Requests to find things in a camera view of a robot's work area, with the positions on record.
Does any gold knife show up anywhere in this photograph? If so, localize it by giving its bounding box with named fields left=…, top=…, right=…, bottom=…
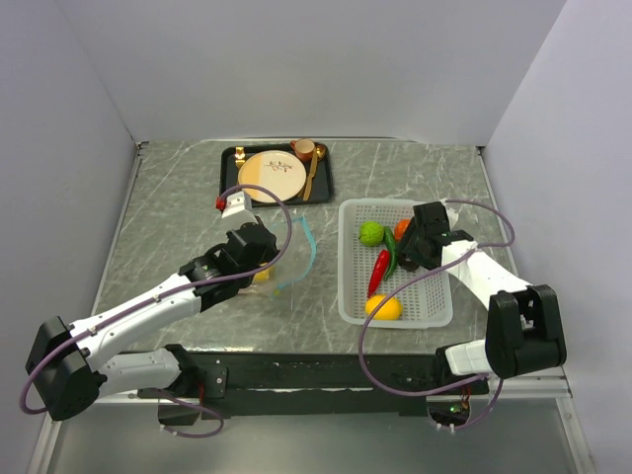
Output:
left=302, top=147, right=318, bottom=201

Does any yellow lemon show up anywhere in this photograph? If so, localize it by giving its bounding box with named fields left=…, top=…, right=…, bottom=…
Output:
left=364, top=294, right=403, bottom=321

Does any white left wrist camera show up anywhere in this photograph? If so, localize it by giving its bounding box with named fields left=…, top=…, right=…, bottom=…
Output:
left=215, top=192, right=256, bottom=222

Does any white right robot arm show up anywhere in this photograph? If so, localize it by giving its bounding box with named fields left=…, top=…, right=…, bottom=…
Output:
left=398, top=201, right=567, bottom=393

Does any orange ceramic cup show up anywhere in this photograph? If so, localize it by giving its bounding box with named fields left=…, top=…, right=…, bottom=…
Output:
left=290, top=138, right=316, bottom=162

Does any orange tangerine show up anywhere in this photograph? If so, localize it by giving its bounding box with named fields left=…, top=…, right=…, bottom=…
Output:
left=393, top=219, right=411, bottom=242

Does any gold fork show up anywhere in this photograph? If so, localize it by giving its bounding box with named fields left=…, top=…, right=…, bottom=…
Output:
left=234, top=146, right=246, bottom=194

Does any red chili pepper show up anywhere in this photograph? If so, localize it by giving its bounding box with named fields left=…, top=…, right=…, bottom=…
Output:
left=366, top=250, right=390, bottom=298

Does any clear zip top bag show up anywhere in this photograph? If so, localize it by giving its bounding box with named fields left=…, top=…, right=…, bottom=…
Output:
left=241, top=216, right=317, bottom=297

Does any aluminium frame rail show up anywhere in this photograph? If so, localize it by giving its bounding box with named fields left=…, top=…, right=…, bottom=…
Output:
left=428, top=367, right=573, bottom=402

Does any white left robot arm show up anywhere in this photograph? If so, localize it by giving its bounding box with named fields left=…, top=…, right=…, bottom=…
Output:
left=26, top=222, right=286, bottom=421

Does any cream and orange plate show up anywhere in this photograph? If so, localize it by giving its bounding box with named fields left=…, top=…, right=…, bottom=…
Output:
left=238, top=150, right=307, bottom=201

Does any green chili pepper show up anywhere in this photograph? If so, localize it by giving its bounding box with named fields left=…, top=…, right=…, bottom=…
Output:
left=383, top=226, right=398, bottom=280

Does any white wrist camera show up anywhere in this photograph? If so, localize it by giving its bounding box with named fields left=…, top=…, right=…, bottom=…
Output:
left=441, top=199, right=468, bottom=231
left=215, top=192, right=256, bottom=222

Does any green cabbage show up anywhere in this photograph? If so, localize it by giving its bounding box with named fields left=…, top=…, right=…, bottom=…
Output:
left=358, top=221, right=384, bottom=247

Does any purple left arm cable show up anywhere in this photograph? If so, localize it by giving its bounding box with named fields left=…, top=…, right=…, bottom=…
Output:
left=18, top=184, right=292, bottom=439

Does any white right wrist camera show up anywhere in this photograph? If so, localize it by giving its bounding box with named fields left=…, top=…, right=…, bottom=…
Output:
left=441, top=199, right=468, bottom=231

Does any white plastic basket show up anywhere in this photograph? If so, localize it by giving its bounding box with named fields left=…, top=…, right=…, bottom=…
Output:
left=338, top=197, right=453, bottom=330

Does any black serving tray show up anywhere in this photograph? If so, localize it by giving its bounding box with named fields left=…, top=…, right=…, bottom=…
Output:
left=219, top=142, right=334, bottom=207

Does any yellow apple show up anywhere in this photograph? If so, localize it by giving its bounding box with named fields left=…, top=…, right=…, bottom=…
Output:
left=253, top=267, right=274, bottom=284

